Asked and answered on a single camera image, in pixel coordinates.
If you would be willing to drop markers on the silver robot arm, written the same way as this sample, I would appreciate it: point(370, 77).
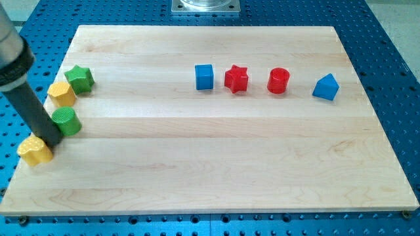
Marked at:
point(16, 55)

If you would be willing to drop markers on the yellow heart block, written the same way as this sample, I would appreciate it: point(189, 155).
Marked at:
point(33, 151)

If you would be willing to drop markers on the blue cube block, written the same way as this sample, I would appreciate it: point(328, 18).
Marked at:
point(204, 76)

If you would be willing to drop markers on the red star block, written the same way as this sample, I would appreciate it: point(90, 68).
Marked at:
point(236, 79)

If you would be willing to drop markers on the wooden board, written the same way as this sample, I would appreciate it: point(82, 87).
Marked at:
point(151, 143)

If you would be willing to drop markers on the red cylinder block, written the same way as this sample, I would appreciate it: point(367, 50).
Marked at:
point(278, 80)

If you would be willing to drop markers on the blue triangle block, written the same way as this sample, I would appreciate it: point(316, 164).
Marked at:
point(327, 88)

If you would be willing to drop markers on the green star block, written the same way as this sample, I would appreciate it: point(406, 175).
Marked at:
point(80, 79)

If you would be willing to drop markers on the green cylinder block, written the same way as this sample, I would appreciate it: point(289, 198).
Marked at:
point(66, 120)

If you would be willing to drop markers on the yellow hexagon block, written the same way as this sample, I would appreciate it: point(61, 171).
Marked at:
point(62, 94)

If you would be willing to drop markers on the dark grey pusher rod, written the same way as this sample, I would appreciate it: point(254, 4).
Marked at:
point(31, 110)

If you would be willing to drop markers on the left board clamp screw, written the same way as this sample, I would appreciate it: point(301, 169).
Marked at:
point(23, 220)

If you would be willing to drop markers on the board clamp screw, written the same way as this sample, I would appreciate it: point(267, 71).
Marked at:
point(23, 220)
point(406, 214)

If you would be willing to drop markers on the right board clamp screw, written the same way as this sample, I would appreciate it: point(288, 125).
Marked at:
point(406, 214)

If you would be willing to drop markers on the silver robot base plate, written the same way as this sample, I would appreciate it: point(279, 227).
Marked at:
point(188, 6)

